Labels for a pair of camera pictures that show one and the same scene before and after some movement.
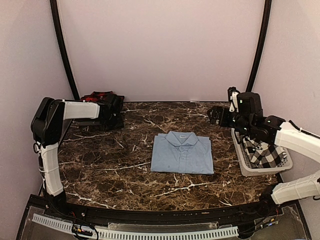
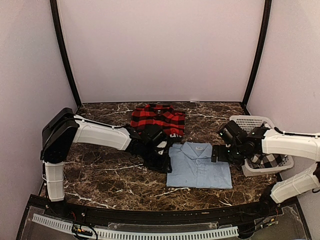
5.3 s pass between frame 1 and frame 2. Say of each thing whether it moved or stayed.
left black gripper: moved
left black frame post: stayed
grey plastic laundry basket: stayed
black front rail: stayed
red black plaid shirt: moved
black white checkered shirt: stayed
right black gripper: moved
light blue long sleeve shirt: moved
